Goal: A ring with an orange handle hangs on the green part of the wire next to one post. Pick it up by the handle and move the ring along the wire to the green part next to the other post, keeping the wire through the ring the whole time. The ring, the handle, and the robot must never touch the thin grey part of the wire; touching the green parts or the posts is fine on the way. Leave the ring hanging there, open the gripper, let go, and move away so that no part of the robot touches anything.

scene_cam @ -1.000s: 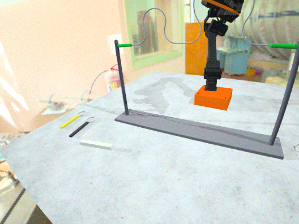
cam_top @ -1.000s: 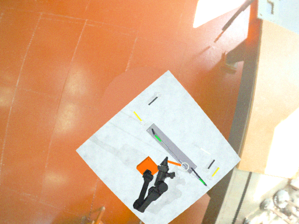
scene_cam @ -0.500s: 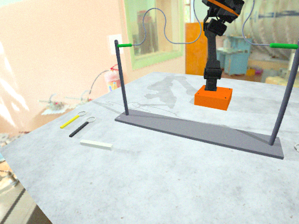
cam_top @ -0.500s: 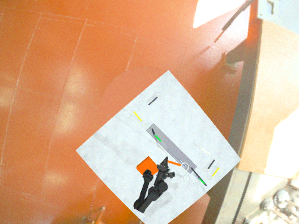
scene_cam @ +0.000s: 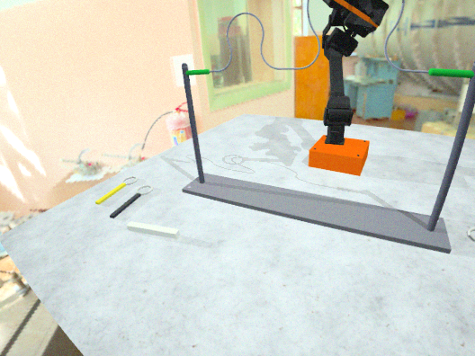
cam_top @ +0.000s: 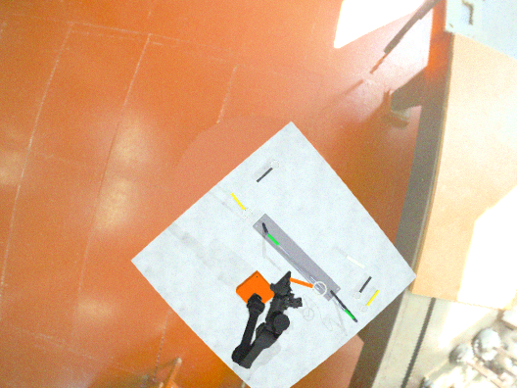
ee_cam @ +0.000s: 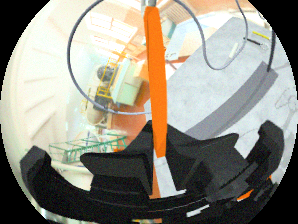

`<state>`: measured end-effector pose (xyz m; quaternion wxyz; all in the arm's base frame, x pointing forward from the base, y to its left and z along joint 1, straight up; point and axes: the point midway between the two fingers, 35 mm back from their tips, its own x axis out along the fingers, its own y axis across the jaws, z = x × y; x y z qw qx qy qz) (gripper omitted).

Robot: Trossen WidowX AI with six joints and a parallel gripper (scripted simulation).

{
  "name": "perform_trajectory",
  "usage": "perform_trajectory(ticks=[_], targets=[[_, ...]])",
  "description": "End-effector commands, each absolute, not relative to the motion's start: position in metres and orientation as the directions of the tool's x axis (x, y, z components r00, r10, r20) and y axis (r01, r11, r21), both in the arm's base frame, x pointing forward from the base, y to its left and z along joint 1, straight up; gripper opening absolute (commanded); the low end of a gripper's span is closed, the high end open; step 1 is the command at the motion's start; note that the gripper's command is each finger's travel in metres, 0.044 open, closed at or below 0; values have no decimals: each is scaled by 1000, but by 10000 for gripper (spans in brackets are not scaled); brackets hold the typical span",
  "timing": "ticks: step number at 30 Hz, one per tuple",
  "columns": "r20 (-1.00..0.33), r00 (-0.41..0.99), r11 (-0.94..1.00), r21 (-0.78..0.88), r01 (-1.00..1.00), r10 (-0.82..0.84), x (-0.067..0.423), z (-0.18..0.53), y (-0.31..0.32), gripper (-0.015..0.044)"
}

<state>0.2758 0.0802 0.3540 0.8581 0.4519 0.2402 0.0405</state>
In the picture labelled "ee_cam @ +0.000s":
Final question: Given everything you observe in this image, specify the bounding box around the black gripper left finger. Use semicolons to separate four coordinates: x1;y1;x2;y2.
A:
80;120;154;196

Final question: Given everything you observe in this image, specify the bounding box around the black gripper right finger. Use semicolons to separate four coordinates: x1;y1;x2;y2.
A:
165;124;239;192

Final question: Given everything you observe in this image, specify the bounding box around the white rectangular bar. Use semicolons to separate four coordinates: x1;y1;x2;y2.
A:
229;43;238;59

